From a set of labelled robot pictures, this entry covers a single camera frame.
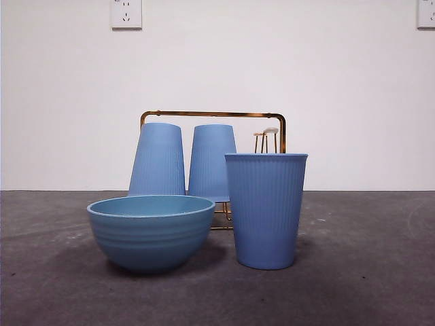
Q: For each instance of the blue ribbed plastic cup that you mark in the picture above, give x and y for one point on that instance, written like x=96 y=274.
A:
x=209 y=163
x=266 y=210
x=158 y=163

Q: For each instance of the blue ribbed bowl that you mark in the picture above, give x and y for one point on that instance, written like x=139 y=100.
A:
x=149 y=237

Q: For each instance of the white wall socket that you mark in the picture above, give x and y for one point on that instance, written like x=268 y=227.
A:
x=427 y=13
x=126 y=13

